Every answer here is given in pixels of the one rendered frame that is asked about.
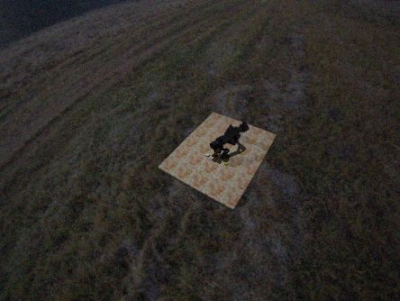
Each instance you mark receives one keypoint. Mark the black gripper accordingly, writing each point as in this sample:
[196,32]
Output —
[225,151]

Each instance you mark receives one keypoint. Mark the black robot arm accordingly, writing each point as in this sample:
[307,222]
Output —
[224,138]

